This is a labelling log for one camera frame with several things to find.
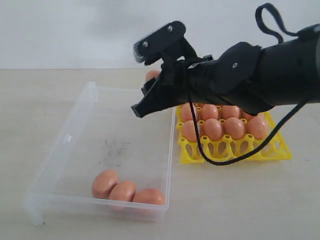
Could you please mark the clear plastic bin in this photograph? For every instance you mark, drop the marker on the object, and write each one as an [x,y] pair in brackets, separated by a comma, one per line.
[101,133]

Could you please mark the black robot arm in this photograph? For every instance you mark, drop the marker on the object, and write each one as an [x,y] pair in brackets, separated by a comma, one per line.
[254,78]

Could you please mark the brown egg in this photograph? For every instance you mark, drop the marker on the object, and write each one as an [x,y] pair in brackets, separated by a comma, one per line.
[104,183]
[151,74]
[257,127]
[235,128]
[186,113]
[123,191]
[246,116]
[188,131]
[213,129]
[209,111]
[151,196]
[229,111]

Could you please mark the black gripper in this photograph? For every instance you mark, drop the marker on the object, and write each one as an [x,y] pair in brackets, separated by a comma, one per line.
[180,82]

